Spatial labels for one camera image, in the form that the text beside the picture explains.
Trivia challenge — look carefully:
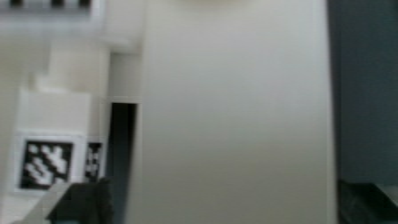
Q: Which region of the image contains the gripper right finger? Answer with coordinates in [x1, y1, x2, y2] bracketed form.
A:
[338, 181, 398, 224]

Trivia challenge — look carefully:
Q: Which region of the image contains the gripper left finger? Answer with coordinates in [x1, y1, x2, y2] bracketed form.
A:
[46, 178, 114, 224]

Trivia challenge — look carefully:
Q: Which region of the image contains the white chair leg with tag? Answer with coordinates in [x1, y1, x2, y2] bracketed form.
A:
[11, 91, 107, 195]

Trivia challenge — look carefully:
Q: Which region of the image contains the white chair back part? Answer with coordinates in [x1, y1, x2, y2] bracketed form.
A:
[0, 0, 339, 224]

